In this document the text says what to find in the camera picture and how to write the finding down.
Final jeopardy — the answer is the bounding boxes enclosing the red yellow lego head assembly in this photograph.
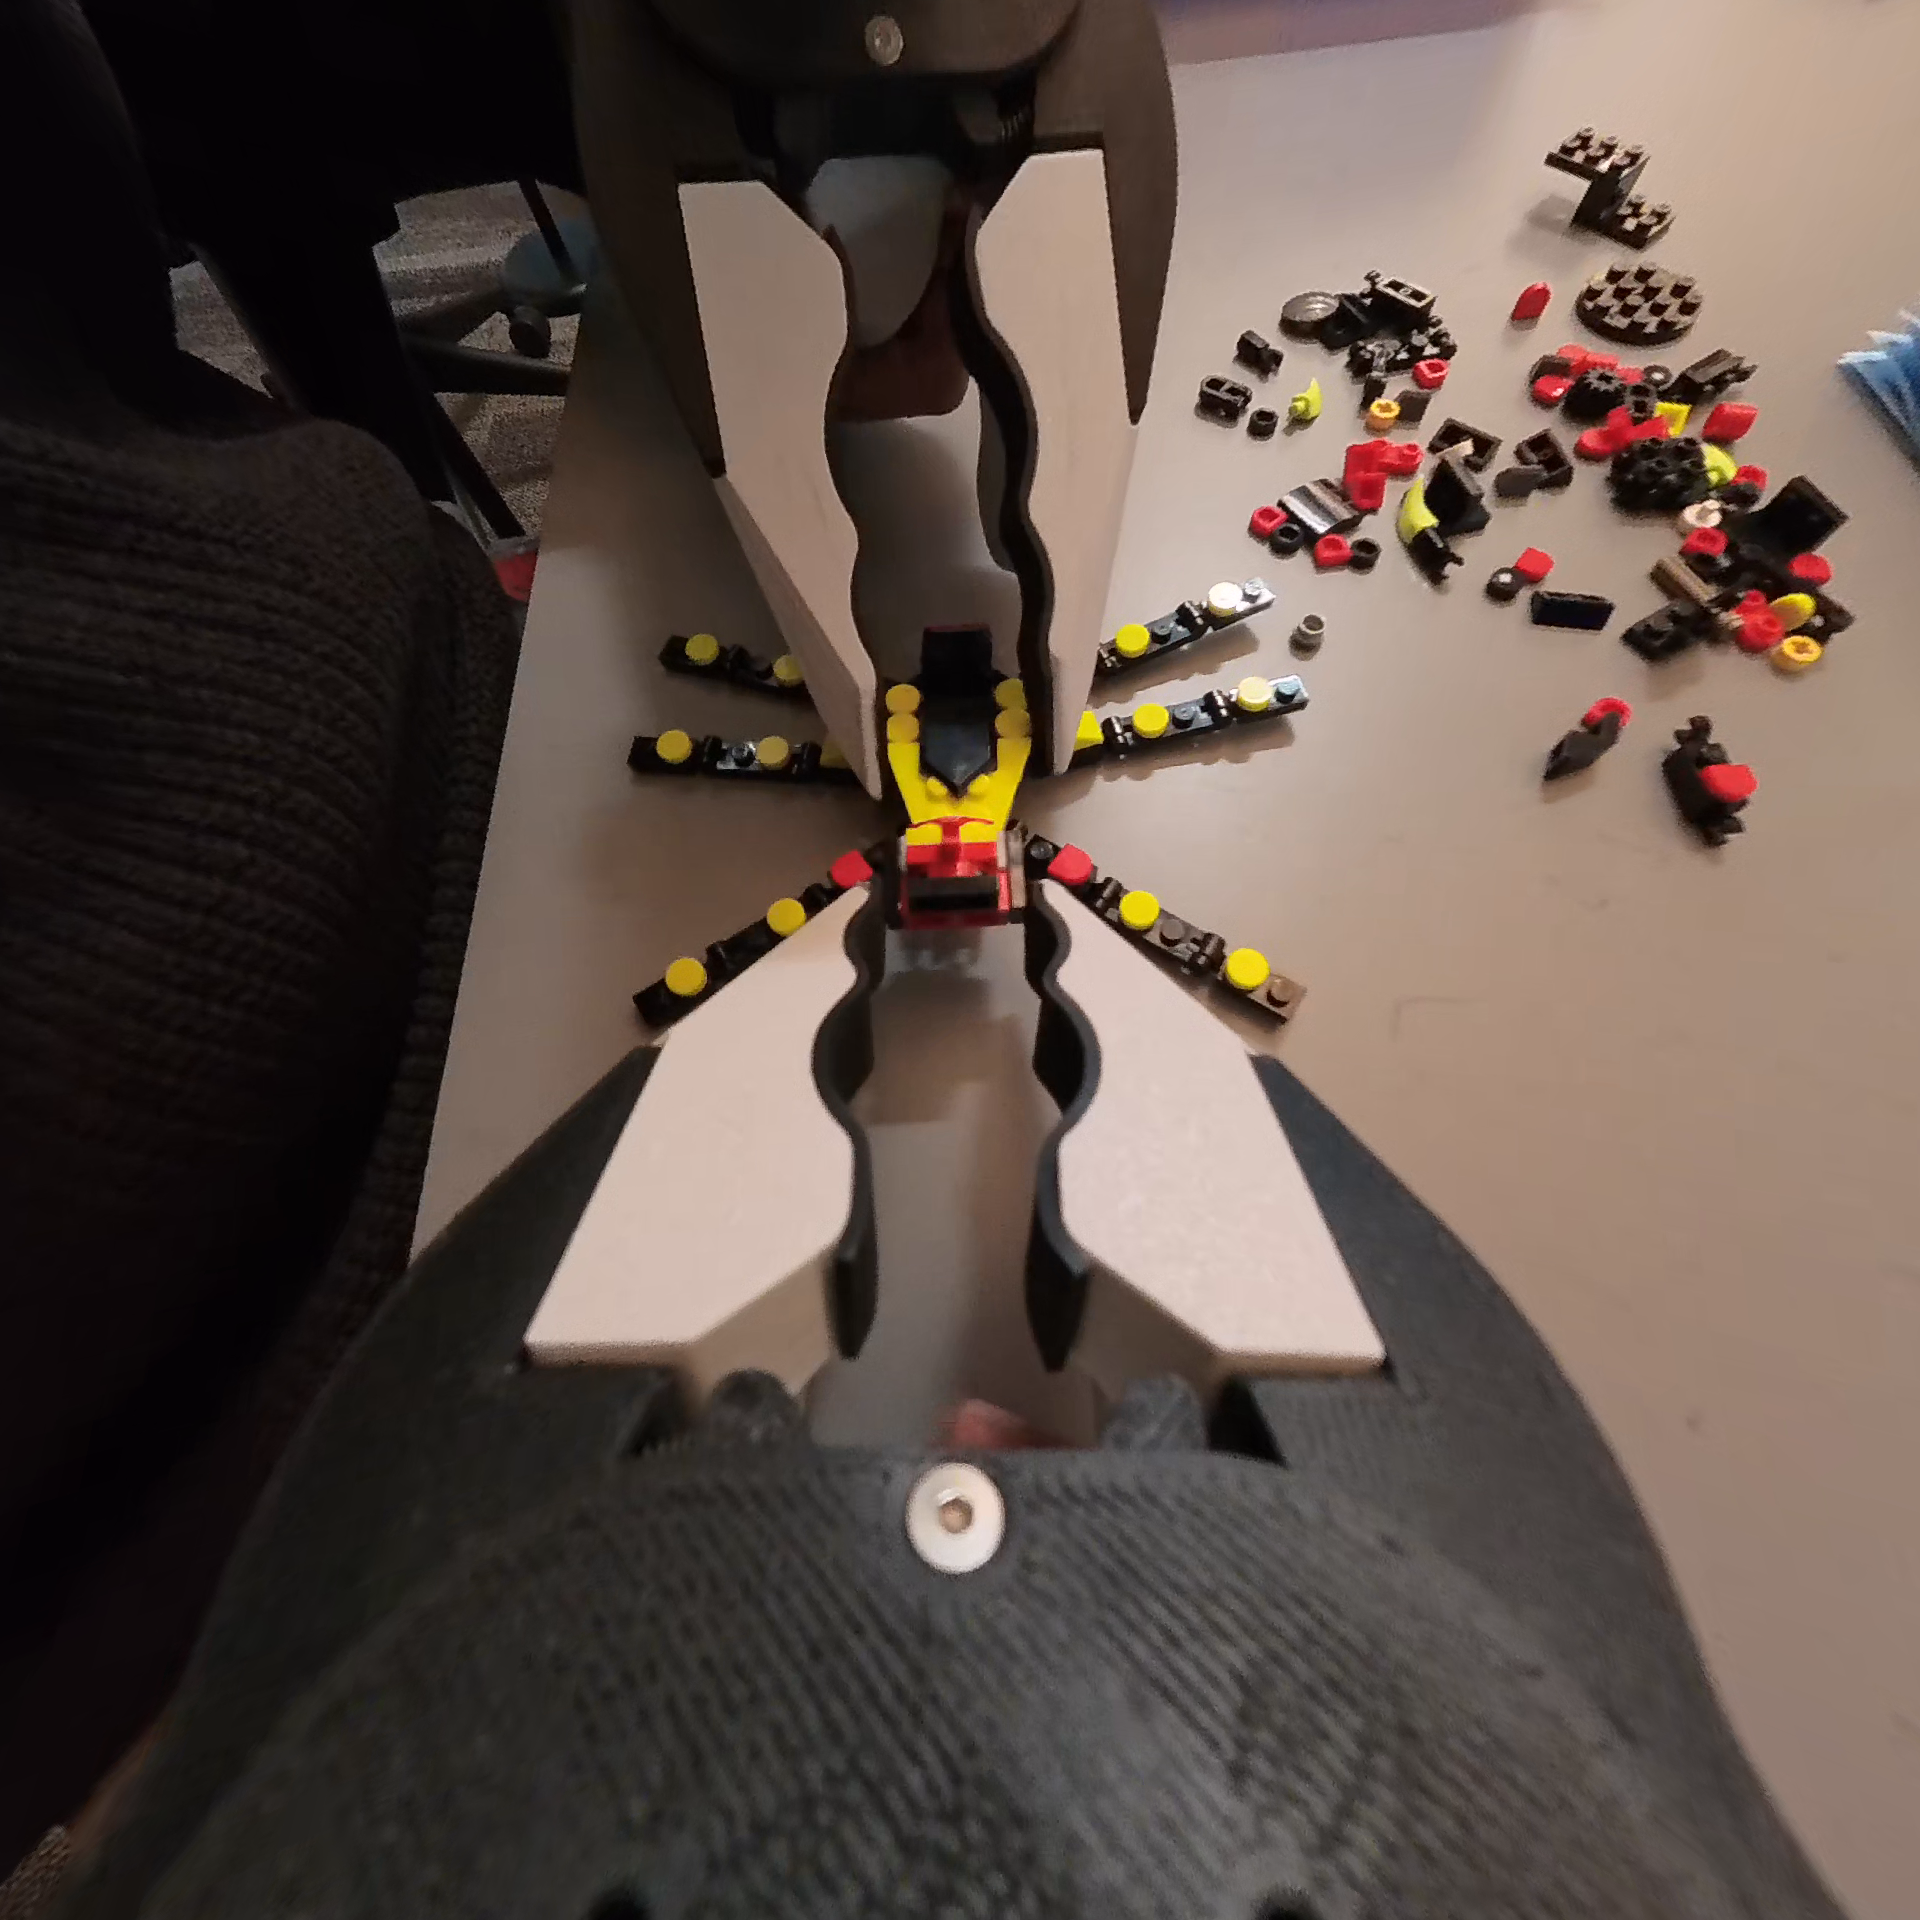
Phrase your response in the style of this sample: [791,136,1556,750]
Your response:
[892,823,1024,940]

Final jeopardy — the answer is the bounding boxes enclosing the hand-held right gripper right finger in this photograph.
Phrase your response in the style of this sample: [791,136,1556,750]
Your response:
[1024,884,1389,1379]

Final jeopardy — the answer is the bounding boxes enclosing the blue paper sheets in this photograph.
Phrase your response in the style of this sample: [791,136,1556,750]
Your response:
[1837,306,1920,442]

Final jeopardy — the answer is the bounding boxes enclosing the pile of loose lego pieces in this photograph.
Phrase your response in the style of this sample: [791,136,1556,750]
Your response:
[1190,127,1862,848]

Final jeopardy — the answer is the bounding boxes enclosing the yellow black lego spider model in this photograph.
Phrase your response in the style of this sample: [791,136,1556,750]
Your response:
[627,576,1310,1028]

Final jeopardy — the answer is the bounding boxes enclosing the black office chair base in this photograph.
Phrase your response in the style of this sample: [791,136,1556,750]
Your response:
[359,175,595,542]

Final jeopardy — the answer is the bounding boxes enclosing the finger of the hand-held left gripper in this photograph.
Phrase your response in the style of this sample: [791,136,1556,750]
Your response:
[673,173,904,805]
[967,135,1149,782]

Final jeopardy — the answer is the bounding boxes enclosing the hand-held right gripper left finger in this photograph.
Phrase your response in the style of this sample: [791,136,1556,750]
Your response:
[520,882,889,1379]

